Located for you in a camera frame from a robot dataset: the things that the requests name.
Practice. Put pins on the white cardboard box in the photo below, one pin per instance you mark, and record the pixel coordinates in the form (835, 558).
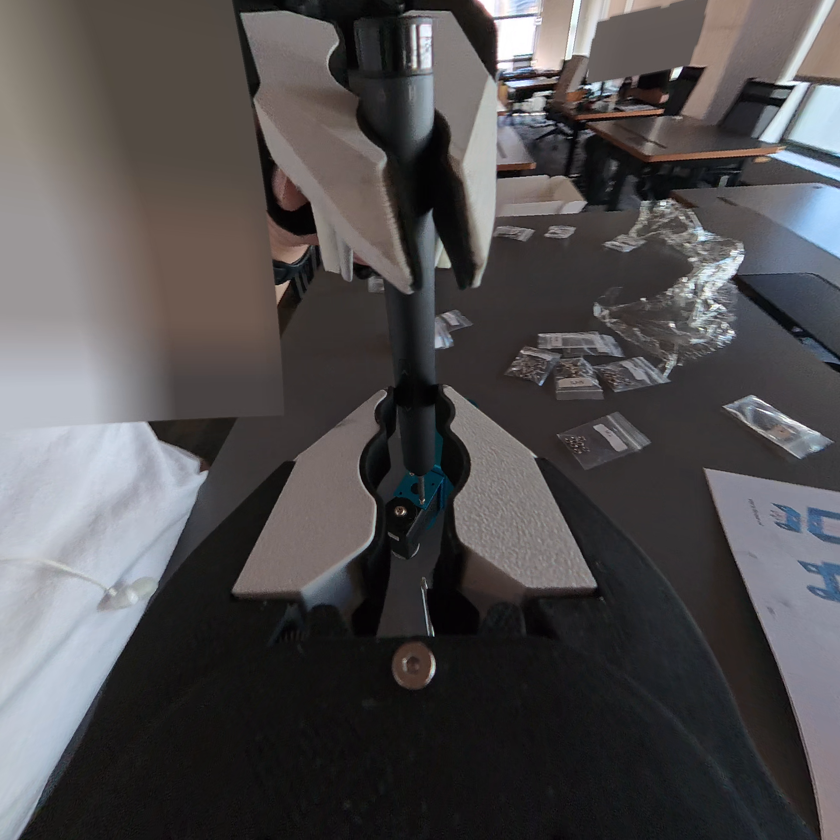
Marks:
(544, 193)

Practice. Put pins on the long wood-edged desk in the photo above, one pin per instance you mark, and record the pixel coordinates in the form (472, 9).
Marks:
(623, 111)

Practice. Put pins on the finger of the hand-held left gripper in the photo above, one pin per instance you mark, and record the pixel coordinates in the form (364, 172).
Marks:
(476, 131)
(315, 131)

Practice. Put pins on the person's white shirt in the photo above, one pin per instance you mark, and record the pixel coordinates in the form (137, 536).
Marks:
(79, 499)

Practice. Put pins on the beige roller blind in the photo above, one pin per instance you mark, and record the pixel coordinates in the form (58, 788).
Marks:
(817, 39)

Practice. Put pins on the black wrist band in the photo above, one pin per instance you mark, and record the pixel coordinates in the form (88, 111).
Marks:
(298, 270)

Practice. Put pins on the crumpled clear plastic wrap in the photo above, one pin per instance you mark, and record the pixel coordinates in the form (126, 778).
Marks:
(695, 275)

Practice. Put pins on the wood-edged dark desk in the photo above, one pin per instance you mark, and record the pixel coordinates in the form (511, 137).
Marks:
(682, 141)

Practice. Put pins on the black office chair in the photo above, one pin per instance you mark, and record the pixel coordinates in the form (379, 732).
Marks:
(754, 105)

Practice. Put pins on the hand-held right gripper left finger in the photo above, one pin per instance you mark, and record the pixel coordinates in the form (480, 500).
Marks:
(302, 525)

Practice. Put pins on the person's left hand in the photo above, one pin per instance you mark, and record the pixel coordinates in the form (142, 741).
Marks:
(283, 190)

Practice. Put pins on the thin metal rod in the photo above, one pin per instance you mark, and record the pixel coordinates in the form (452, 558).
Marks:
(426, 604)

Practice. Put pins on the beige office chair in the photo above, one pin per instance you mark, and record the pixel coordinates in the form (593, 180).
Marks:
(572, 79)

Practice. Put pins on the dark grey electric screwdriver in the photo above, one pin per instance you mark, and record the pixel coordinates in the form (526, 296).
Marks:
(403, 262)

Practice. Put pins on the large window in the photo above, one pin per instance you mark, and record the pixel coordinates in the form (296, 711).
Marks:
(814, 118)

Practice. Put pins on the adjoining dark desk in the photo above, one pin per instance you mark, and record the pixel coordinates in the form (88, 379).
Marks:
(761, 207)

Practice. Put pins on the clear bag with dark part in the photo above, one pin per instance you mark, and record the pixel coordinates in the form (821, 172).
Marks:
(778, 426)

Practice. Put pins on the white sheet with blue print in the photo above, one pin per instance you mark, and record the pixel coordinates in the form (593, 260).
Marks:
(774, 590)

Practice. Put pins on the small wood-edged desk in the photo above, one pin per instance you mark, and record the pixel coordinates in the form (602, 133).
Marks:
(512, 154)

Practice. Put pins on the group of small screw bags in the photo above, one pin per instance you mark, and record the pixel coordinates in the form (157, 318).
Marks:
(577, 380)

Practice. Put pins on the blue bracket with black motor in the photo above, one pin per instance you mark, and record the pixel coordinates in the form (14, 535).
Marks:
(423, 502)

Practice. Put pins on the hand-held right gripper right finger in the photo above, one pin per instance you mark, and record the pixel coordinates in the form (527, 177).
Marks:
(518, 525)

